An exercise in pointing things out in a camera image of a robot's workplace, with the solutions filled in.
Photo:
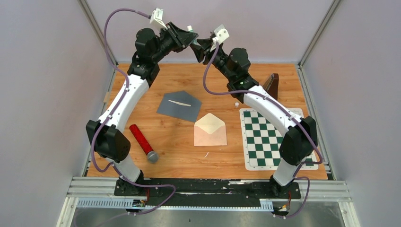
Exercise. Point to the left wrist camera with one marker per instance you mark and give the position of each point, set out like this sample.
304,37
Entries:
156,19

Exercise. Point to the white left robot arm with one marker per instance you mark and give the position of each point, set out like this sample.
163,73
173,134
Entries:
106,134

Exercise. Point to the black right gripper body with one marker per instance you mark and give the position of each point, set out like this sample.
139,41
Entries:
220,59

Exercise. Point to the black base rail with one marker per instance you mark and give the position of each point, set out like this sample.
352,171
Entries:
206,192

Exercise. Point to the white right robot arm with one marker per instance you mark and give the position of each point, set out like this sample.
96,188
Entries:
300,134

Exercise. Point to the red microphone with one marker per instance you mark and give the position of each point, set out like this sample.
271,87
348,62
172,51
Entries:
151,155

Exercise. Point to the green white chessboard mat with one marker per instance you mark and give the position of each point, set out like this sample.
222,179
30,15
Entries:
261,141

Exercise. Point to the cream pink envelope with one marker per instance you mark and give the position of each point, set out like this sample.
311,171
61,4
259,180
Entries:
210,131

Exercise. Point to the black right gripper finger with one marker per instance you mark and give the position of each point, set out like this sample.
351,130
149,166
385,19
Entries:
206,42
200,53

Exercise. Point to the green white glue stick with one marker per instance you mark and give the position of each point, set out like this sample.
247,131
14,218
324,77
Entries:
193,35

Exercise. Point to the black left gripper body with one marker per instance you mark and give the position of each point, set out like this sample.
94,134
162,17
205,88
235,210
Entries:
164,44

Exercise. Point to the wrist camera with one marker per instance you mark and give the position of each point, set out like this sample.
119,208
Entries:
220,35
156,19

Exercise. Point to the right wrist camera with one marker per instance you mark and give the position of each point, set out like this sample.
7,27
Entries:
220,35

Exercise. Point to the grey envelope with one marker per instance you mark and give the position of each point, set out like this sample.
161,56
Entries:
177,111

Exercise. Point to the wooden metronome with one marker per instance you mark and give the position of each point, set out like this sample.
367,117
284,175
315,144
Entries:
271,85

